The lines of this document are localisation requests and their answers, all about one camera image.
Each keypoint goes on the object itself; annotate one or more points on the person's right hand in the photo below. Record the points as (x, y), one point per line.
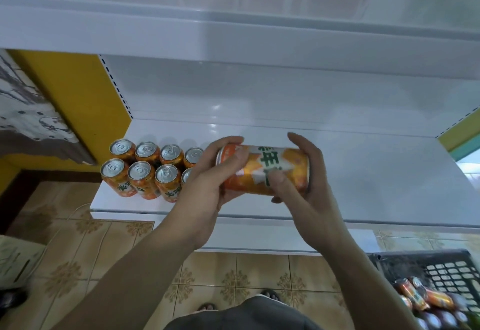
(319, 213)

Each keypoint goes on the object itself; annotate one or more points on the person's left hand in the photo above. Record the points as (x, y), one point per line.
(199, 206)

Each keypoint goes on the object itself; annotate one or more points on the grey plastic crate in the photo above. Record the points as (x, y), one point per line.
(390, 262)

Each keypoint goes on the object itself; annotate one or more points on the group of orange cans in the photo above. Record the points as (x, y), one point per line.
(116, 176)

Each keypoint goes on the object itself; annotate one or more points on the white metal shelf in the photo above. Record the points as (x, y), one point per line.
(337, 101)

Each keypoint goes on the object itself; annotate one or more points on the person's left forearm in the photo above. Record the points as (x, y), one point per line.
(127, 288)

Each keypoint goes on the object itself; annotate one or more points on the person's right forearm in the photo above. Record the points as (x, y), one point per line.
(364, 288)

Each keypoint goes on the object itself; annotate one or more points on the person's grey shirt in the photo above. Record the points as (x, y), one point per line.
(240, 315)

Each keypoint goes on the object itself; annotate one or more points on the flat cardboard box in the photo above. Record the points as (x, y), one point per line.
(19, 258)

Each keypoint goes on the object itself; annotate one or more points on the white bamboo print curtain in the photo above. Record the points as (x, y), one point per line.
(30, 116)

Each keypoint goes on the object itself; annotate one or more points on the dark wrapped bundle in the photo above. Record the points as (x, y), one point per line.
(11, 300)

